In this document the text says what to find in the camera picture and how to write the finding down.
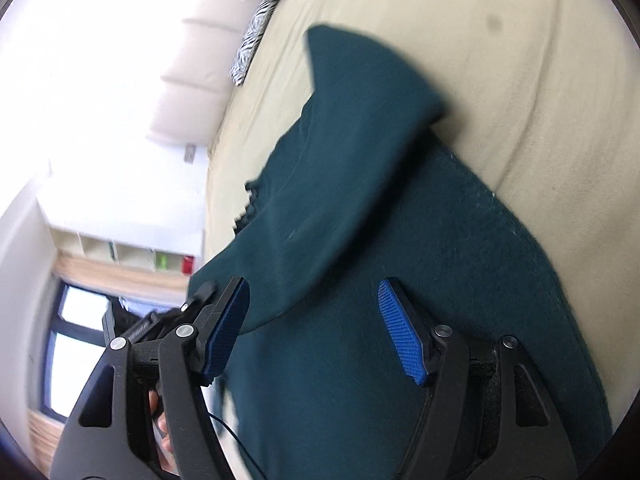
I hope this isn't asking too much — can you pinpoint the beige bed sheet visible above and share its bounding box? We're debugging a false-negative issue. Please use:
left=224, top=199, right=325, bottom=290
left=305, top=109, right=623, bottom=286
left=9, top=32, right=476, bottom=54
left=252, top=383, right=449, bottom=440
left=205, top=0, right=639, bottom=424

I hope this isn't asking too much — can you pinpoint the zebra print pillow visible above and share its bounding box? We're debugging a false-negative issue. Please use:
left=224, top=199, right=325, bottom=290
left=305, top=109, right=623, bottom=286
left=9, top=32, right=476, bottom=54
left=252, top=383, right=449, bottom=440
left=229, top=0, right=279, bottom=87

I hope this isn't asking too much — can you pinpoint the beige padded headboard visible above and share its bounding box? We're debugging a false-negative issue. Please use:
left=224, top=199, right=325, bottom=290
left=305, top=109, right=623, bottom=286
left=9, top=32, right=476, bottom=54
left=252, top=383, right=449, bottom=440
left=151, top=0, right=258, bottom=146

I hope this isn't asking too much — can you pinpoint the beige curtain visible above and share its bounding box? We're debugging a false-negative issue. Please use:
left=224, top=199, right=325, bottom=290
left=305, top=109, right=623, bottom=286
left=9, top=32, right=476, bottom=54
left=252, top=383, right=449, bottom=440
left=53, top=254, right=189, bottom=306

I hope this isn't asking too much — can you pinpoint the dark green knit garment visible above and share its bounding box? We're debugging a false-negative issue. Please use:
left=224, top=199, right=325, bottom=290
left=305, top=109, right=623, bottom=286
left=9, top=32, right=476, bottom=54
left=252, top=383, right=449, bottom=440
left=189, top=25, right=612, bottom=479

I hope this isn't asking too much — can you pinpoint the person's left hand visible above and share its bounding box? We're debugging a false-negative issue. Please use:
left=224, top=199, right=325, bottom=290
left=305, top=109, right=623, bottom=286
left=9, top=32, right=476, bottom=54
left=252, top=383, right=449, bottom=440
left=149, top=390, right=178, bottom=474

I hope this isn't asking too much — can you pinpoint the black framed window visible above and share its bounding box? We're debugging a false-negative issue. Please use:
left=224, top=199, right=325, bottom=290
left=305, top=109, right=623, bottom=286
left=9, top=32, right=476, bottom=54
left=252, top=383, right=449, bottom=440
left=40, top=281, right=111, bottom=422

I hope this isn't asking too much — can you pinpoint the wall switch plate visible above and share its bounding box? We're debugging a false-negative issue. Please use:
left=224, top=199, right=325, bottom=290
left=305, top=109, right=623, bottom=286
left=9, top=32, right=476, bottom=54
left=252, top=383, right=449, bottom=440
left=183, top=144, right=198, bottom=164

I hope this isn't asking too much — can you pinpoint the red box on shelf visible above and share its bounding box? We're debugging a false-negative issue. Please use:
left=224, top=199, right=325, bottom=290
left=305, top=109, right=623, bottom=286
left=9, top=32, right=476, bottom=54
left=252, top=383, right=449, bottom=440
left=180, top=255, right=195, bottom=276

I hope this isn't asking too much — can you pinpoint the white wall shelf unit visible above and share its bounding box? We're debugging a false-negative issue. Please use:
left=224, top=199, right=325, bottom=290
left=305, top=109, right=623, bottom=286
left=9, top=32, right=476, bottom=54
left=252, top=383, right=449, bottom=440
left=49, top=226, right=200, bottom=275

